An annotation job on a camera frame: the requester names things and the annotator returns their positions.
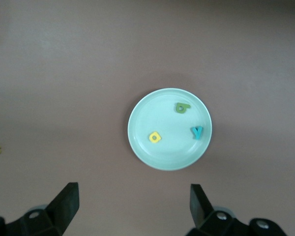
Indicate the teal letter y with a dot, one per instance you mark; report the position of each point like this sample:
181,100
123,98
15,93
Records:
197,134

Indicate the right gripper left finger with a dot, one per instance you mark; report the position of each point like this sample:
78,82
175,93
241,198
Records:
64,211

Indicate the green plate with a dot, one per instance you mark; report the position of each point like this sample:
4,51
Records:
169,152

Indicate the yellow letter a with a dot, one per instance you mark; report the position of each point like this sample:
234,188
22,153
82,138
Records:
159,138

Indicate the green letter b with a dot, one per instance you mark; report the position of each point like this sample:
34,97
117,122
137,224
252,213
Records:
186,106

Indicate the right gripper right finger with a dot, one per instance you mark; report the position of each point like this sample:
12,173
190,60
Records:
201,211

